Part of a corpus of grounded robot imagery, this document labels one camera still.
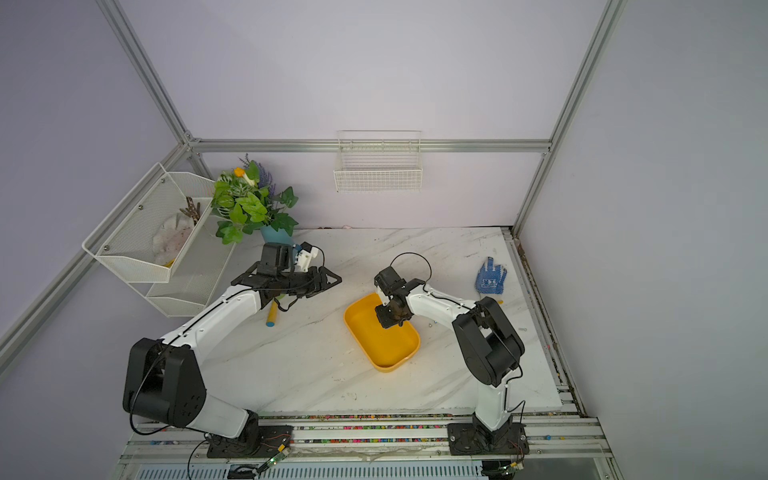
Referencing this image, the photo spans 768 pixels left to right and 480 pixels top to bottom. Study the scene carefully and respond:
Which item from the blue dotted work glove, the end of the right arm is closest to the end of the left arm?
the end of the right arm

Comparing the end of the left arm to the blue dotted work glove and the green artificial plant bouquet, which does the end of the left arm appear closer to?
the green artificial plant bouquet

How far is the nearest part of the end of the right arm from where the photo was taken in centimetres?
69

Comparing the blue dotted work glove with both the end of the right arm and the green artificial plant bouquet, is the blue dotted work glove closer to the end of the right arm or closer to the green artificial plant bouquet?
Result: the end of the right arm

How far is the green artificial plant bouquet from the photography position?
80 centimetres

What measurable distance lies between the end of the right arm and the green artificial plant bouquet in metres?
0.35
